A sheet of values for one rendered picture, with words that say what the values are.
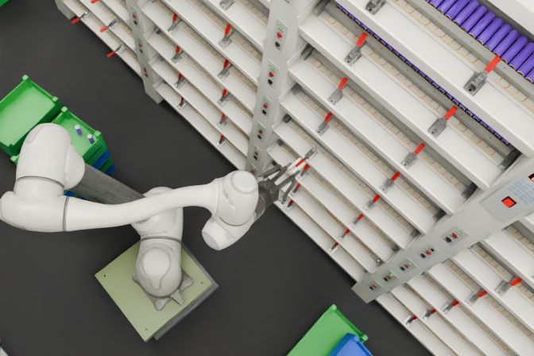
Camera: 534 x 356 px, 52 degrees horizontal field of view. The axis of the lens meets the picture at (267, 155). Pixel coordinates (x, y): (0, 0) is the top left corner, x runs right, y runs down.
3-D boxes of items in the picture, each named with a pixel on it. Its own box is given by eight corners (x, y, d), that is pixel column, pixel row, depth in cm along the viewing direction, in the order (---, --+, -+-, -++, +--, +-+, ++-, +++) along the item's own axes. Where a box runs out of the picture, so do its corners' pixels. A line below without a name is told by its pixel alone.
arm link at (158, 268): (138, 297, 209) (129, 284, 189) (142, 250, 217) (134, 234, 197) (181, 297, 210) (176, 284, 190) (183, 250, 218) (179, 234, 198)
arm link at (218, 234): (253, 231, 172) (261, 210, 162) (218, 262, 163) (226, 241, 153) (228, 209, 175) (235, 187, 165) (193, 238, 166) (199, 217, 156)
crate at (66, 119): (53, 194, 220) (48, 187, 213) (16, 165, 224) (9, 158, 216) (104, 141, 231) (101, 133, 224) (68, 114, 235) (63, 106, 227)
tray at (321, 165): (402, 250, 184) (407, 249, 175) (273, 133, 197) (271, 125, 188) (442, 207, 186) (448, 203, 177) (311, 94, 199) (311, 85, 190)
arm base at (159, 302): (164, 320, 212) (163, 318, 207) (130, 276, 218) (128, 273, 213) (201, 289, 218) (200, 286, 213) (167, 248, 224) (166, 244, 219)
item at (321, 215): (370, 273, 221) (373, 273, 208) (263, 173, 234) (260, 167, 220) (404, 237, 223) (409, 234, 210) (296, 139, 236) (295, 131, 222)
